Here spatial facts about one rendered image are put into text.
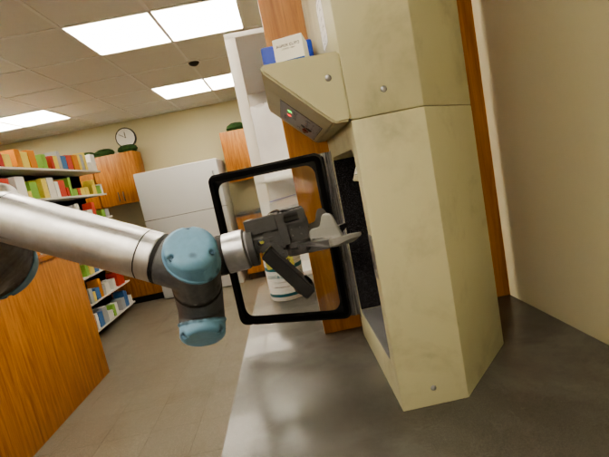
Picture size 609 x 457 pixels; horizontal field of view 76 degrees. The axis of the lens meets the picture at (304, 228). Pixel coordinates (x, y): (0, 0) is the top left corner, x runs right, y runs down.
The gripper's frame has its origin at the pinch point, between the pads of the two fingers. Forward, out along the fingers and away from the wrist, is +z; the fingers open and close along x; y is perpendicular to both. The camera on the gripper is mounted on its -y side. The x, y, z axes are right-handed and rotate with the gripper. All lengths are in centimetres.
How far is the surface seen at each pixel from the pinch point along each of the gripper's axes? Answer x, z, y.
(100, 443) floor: 155, -159, -113
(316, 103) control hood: -14.1, -3.2, 22.0
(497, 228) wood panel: 23.2, 38.4, -12.2
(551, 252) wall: 9.7, 42.3, -17.2
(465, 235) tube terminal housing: -8.0, 16.9, -4.0
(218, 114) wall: 541, -81, 134
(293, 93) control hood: -13.9, -6.1, 24.2
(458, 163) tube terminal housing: -7.1, 18.5, 8.0
